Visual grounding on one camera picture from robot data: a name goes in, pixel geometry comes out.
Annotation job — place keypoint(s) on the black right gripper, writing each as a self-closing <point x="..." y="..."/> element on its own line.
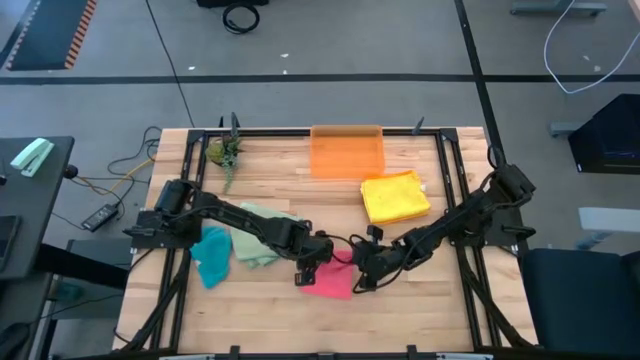
<point x="375" y="262"/>

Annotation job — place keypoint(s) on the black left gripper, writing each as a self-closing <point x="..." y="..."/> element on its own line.
<point x="312" y="252"/>

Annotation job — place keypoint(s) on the pink microfiber towel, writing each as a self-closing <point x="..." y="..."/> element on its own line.
<point x="332" y="282"/>

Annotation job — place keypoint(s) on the light green microfiber towel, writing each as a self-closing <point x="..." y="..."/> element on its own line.
<point x="250" y="245"/>

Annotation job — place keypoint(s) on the yellow microfiber towel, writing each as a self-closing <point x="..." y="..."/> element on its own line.
<point x="395" y="197"/>

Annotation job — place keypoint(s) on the teal microfiber towel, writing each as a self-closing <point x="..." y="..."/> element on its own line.
<point x="210" y="260"/>

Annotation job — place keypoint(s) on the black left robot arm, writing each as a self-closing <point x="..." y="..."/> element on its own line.
<point x="235" y="217"/>

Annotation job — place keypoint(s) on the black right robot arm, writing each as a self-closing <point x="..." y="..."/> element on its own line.
<point x="465" y="220"/>

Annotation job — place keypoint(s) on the orange translucent plastic bin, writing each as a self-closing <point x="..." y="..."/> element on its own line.
<point x="347" y="155"/>

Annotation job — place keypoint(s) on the small potted succulent plant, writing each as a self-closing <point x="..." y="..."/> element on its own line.
<point x="222" y="150"/>

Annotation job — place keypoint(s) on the dark blue chair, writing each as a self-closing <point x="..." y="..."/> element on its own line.
<point x="580" y="300"/>

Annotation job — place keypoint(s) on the black power adapter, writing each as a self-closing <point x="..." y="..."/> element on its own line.
<point x="100" y="217"/>

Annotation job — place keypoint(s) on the light grey furniture base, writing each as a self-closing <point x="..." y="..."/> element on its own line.
<point x="610" y="220"/>

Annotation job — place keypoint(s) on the black equipment case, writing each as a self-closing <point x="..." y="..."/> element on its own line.
<point x="610" y="135"/>

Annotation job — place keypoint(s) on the black office desk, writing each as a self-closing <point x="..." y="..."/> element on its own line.
<point x="30" y="215"/>

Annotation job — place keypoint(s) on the mint green stapler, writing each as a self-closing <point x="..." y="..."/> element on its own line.
<point x="31" y="156"/>

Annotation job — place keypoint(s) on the grey desk foot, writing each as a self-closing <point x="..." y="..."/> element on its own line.
<point x="555" y="7"/>

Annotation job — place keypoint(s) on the black orange-edged floor mat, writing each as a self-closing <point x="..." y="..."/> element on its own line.
<point x="45" y="35"/>

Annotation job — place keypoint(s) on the black aluminium table frame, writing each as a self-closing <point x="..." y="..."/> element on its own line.
<point x="320" y="132"/>

